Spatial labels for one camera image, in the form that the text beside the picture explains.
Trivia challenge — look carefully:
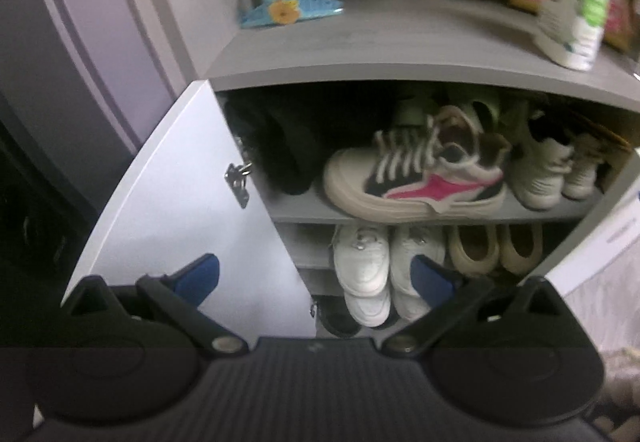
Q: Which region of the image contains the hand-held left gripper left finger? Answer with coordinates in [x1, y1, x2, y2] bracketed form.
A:
[65, 252, 249, 357]

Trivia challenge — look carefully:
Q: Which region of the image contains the pink and white sneaker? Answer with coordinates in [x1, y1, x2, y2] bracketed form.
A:
[322, 105, 508, 224]

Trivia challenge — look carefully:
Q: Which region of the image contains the white cabinet door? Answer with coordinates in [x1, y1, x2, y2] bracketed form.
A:
[545, 172, 640, 298]
[65, 80, 318, 338]

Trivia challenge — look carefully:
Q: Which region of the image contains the cream padded shoe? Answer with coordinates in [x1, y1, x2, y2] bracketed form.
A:
[510, 110, 573, 210]
[562, 132, 608, 200]

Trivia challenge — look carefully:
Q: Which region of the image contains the white chunky sneaker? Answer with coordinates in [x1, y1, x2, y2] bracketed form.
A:
[392, 295, 431, 322]
[345, 289, 392, 327]

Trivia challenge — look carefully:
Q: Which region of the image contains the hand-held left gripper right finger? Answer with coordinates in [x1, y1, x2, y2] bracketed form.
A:
[382, 255, 568, 357]

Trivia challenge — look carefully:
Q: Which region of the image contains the grey door frame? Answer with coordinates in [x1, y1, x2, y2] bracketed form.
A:
[20, 0, 211, 158]

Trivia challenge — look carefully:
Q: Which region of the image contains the grey shoe cabinet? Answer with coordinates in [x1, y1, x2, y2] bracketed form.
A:
[200, 0, 640, 338]

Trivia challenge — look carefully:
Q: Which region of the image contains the cream clog with brown strap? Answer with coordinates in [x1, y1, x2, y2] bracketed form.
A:
[499, 222, 545, 275]
[447, 223, 501, 279]

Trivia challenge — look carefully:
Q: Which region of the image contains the brown fuzzy item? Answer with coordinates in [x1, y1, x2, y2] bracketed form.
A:
[575, 115, 631, 148]

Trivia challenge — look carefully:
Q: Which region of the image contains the off-white low sneaker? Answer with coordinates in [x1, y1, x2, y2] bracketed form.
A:
[390, 223, 447, 298]
[331, 223, 392, 298]

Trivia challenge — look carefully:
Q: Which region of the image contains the dark shoe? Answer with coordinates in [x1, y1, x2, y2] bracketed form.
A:
[319, 297, 371, 338]

